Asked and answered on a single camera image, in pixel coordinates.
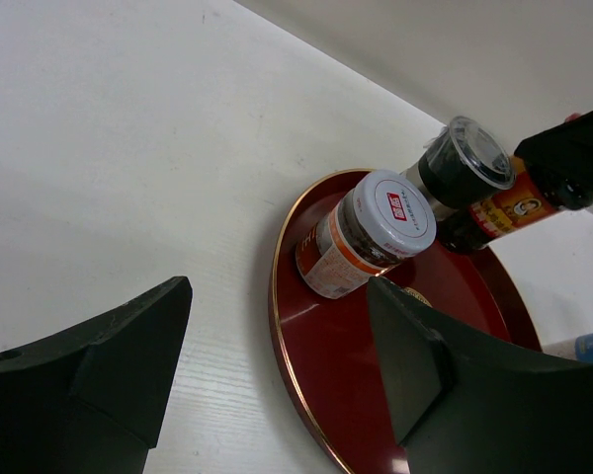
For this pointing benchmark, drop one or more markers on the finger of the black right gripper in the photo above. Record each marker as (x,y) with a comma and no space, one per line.
(566,149)

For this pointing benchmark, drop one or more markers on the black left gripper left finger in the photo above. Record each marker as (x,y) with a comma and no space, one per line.
(92,398)

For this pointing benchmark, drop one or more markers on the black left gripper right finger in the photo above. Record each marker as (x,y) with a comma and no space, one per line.
(462,401)

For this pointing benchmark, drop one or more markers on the red-cap dark sauce bottle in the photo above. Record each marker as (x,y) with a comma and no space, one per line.
(537,194)

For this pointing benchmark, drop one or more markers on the clear-lid pale spice grinder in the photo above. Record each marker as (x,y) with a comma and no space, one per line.
(463,165)

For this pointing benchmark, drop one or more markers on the silver-lid blue-label jar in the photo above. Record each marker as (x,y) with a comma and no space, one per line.
(579,349)

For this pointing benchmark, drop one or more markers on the white-lid dark sauce jar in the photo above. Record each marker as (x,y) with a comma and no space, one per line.
(379,223)

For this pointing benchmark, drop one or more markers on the red round tray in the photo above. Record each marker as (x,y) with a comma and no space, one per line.
(325,349)

